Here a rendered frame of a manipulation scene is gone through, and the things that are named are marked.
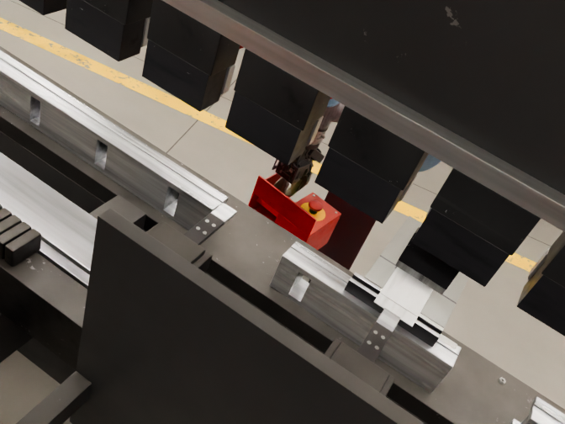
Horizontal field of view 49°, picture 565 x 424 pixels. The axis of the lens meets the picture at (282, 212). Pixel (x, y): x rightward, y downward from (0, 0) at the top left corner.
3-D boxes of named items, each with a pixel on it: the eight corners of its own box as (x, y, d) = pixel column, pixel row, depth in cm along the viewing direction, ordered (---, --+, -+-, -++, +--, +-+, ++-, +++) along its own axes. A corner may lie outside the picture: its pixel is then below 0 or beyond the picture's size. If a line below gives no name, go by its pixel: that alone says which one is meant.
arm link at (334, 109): (352, 97, 152) (324, 92, 148) (335, 134, 158) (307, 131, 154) (339, 80, 157) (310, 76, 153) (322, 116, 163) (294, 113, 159)
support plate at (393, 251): (477, 260, 139) (478, 257, 139) (441, 331, 120) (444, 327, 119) (407, 218, 143) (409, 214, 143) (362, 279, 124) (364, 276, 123)
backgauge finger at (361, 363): (415, 336, 117) (427, 320, 114) (361, 437, 98) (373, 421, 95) (361, 301, 120) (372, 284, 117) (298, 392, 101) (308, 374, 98)
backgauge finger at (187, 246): (251, 229, 126) (258, 211, 123) (171, 302, 107) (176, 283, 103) (204, 198, 128) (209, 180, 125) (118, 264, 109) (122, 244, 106)
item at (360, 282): (436, 337, 121) (444, 328, 119) (432, 347, 119) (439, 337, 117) (350, 281, 125) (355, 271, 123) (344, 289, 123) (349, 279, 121)
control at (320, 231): (327, 243, 180) (349, 198, 168) (294, 267, 168) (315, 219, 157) (276, 203, 186) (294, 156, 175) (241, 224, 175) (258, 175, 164)
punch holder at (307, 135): (310, 149, 119) (340, 75, 108) (289, 166, 112) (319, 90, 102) (246, 110, 122) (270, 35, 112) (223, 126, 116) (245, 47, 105)
